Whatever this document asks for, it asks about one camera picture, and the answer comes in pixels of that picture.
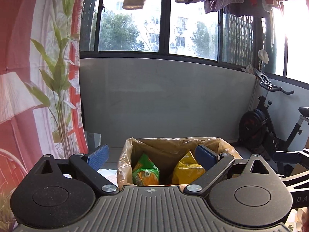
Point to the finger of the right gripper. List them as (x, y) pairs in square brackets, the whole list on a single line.
[(295, 157), (298, 187)]

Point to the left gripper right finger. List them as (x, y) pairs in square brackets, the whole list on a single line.
[(218, 168)]

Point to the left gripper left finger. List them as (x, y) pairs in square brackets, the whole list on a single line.
[(85, 167)]

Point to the yellow snack bag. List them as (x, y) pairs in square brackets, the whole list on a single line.
[(187, 170)]

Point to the green snack bag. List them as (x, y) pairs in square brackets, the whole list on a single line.
[(145, 172)]

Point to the person's right hand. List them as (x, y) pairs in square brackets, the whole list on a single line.
[(302, 220)]

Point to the small clear container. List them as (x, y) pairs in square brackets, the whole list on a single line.
[(93, 140)]

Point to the checkered floral tablecloth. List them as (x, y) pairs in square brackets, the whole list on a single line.
[(112, 176)]

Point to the black exercise bike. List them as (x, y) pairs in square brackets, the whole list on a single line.
[(257, 133)]

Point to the brown cardboard box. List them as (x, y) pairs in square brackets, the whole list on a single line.
[(165, 153)]

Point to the red floral curtain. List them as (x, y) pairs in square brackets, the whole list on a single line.
[(40, 89)]

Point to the black framed window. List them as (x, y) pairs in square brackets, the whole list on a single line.
[(165, 29)]

